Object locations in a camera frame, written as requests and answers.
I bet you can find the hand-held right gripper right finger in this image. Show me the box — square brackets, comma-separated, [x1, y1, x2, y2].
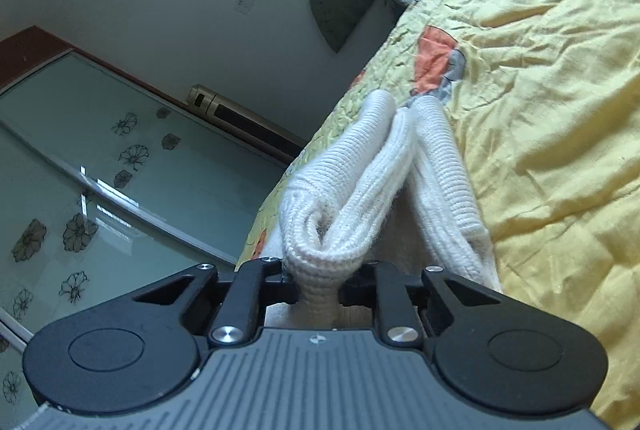
[339, 261, 502, 347]

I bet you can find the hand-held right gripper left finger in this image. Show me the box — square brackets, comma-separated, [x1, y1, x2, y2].
[131, 257, 297, 347]

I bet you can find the cream knitted garment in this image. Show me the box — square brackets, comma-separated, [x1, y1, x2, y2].
[264, 88, 504, 332]

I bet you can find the frosted glass wardrobe door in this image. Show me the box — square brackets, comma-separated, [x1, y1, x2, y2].
[0, 312, 42, 418]
[0, 124, 240, 342]
[0, 50, 293, 261]

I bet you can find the gold tower air conditioner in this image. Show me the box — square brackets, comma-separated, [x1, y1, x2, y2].
[187, 83, 309, 165]

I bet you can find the yellow printed bedsheet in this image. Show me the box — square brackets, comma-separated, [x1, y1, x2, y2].
[234, 0, 640, 430]

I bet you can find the brown wooden wardrobe frame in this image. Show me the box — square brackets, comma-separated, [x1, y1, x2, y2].
[0, 26, 306, 161]

